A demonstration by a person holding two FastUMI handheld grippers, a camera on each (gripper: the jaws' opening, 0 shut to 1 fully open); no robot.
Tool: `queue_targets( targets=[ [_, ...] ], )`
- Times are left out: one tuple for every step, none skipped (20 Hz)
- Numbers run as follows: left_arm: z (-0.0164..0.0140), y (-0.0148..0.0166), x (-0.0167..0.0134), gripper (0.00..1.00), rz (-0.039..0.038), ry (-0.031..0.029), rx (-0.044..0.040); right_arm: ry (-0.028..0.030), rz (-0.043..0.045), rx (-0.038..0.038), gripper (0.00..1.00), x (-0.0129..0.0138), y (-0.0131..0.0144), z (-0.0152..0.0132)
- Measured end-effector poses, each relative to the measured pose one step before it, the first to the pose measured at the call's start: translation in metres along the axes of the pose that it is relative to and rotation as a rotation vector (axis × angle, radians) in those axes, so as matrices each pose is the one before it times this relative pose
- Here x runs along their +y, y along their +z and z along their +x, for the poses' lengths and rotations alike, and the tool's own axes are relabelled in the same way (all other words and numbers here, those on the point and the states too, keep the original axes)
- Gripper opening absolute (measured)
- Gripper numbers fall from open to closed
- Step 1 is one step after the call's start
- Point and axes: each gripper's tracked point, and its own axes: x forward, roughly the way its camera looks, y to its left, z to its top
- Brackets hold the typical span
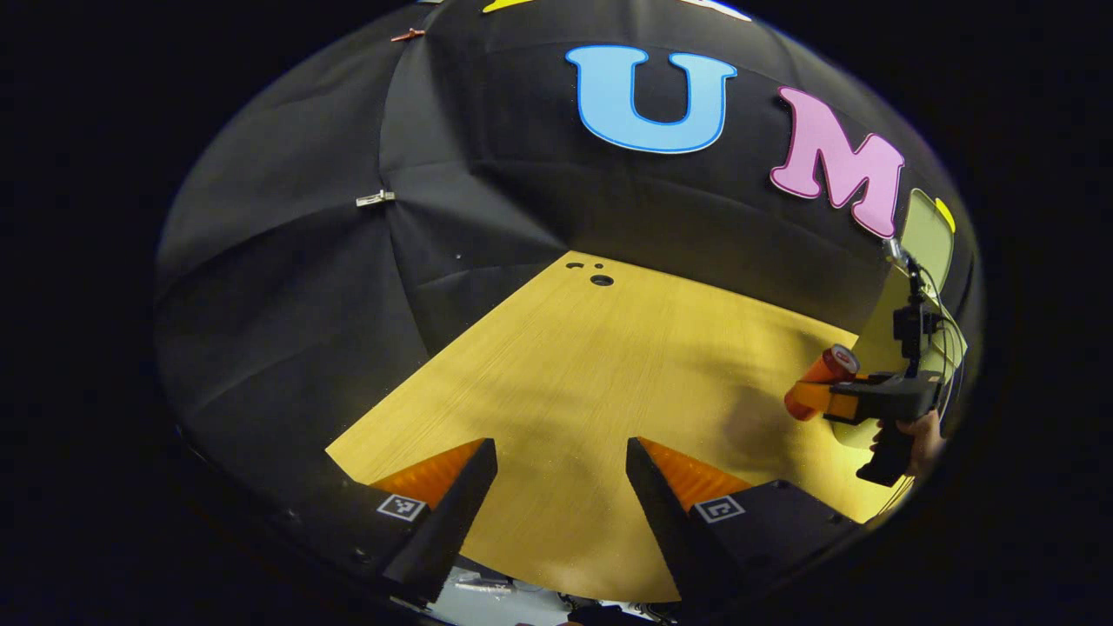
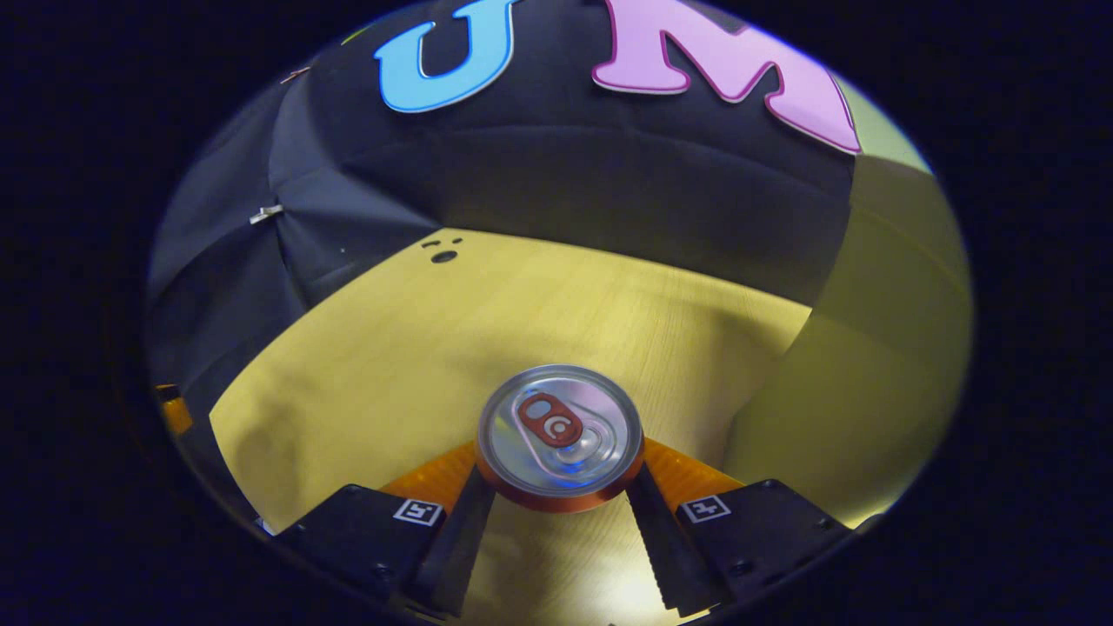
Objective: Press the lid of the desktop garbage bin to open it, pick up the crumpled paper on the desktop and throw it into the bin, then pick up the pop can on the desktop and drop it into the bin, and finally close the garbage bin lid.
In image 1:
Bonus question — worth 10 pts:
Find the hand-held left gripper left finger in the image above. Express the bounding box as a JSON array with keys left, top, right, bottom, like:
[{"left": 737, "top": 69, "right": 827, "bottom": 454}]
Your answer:
[{"left": 296, "top": 437, "right": 499, "bottom": 607}]

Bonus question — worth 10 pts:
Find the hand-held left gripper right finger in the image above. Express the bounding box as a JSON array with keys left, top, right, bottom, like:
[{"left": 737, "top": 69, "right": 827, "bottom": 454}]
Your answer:
[{"left": 625, "top": 436, "right": 858, "bottom": 623}]

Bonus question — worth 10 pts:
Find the red pop can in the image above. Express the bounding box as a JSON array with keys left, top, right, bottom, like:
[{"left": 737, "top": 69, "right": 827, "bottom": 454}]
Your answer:
[{"left": 784, "top": 344, "right": 861, "bottom": 423}]

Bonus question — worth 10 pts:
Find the green desktop garbage bin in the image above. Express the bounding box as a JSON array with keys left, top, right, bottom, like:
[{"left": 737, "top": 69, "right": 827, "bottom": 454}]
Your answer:
[{"left": 830, "top": 189, "right": 968, "bottom": 449}]

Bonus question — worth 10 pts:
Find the wooden desktop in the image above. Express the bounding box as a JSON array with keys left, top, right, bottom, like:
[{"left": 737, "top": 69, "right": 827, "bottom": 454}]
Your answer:
[{"left": 324, "top": 250, "right": 914, "bottom": 605}]

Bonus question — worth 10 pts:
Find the black backdrop cloth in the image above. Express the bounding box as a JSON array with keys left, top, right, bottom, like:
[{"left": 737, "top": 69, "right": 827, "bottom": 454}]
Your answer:
[{"left": 155, "top": 0, "right": 983, "bottom": 557}]

